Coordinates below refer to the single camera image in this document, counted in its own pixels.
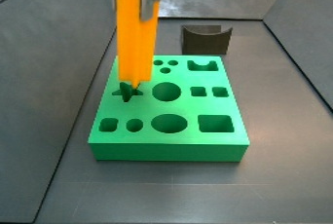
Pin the green shape insertion block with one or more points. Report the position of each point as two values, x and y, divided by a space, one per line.
182 117

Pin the black curved fixture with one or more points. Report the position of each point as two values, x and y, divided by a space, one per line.
204 40

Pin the yellow star prism object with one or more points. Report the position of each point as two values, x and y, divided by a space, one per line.
136 37

